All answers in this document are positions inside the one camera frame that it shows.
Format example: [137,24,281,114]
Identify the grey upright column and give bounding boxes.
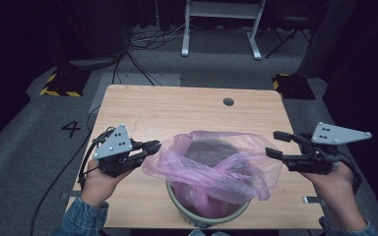
[296,0,358,79]

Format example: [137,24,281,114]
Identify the hand-held gripper black cable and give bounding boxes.
[78,127,116,191]
[336,151,363,195]

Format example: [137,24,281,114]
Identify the thin black floor cable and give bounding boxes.
[111,48,163,87]

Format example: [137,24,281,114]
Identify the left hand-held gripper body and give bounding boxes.
[92,123,136,179]

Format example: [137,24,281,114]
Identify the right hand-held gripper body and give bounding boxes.
[286,122,373,175]

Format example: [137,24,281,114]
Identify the bundle of floor cables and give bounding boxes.
[127,23,191,52]

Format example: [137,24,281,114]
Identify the person's left hand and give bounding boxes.
[80,159,134,208]

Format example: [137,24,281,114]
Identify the white metal stand frame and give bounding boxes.
[180,0,268,61]

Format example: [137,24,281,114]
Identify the long black floor cable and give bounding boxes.
[29,103,102,236]

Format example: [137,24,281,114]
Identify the grey table bracket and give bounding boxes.
[60,191,82,201]
[301,196,323,205]

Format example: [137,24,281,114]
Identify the dark folding stand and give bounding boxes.
[264,13,313,60]

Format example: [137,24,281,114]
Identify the person's legs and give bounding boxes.
[186,229,230,236]

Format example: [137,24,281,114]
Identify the left hand-held gripper black cable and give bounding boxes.
[78,127,116,191]

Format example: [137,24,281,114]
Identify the pink plastic bag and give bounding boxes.
[141,130,284,219]

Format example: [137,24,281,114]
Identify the green plastic bin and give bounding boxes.
[165,137,252,229]

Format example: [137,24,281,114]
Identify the person's right hand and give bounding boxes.
[299,161,356,206]

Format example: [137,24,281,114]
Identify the black yellow striped base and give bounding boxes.
[272,73,317,100]
[38,67,92,97]

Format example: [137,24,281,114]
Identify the right hand-held gripper black cable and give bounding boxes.
[336,151,363,195]

